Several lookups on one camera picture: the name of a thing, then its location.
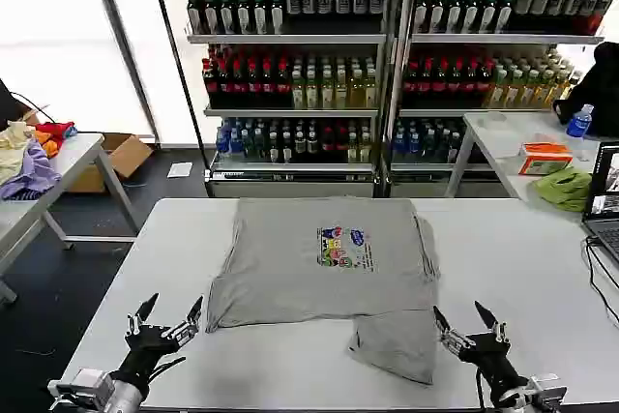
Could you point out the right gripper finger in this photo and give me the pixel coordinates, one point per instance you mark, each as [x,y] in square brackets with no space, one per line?
[447,331]
[491,321]

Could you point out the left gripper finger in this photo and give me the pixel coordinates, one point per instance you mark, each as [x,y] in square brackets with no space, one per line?
[142,315]
[186,326]

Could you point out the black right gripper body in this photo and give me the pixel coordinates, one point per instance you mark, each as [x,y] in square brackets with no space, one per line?
[488,360]

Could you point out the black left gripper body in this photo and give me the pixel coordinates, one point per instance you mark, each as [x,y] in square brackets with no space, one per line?
[145,350]

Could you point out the grey printed T-shirt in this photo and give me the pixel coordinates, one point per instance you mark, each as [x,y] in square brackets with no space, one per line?
[314,277]

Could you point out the white paper sheet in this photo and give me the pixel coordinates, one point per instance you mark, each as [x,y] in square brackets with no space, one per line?
[180,170]

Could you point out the green cloth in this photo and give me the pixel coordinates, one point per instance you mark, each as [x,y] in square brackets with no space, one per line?
[563,188]

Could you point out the brown cardboard box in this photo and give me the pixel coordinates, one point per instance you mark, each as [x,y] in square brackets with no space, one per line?
[123,154]

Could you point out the open dark laptop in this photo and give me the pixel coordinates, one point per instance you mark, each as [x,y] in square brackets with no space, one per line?
[604,200]

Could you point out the grey side table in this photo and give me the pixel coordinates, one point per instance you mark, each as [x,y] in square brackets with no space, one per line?
[77,161]

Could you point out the orange tissue box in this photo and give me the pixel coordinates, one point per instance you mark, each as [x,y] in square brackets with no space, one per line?
[544,157]

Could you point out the purple cloth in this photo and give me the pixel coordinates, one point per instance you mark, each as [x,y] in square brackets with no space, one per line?
[31,173]

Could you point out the white side table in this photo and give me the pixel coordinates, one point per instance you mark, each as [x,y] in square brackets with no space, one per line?
[503,137]

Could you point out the orange cloth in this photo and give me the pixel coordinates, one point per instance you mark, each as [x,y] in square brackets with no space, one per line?
[48,146]

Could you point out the clear plastic cup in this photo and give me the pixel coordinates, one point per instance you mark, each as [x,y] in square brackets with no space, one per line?
[494,118]

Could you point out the red cloth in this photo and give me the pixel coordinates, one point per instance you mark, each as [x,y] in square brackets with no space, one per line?
[55,130]

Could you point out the cream cloth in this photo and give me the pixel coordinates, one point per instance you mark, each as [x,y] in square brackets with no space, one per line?
[10,147]

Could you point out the blue plastic bottle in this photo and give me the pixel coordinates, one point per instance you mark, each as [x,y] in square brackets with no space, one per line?
[579,123]

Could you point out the black chair back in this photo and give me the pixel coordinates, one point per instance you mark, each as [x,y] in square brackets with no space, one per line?
[9,103]

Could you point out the black bag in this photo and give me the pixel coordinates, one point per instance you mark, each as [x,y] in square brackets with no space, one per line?
[597,94]

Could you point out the shelf rack with bottles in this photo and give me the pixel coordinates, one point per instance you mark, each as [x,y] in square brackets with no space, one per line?
[290,79]
[483,69]

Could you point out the black slanted pole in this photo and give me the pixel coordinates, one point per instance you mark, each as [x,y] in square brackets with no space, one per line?
[174,60]

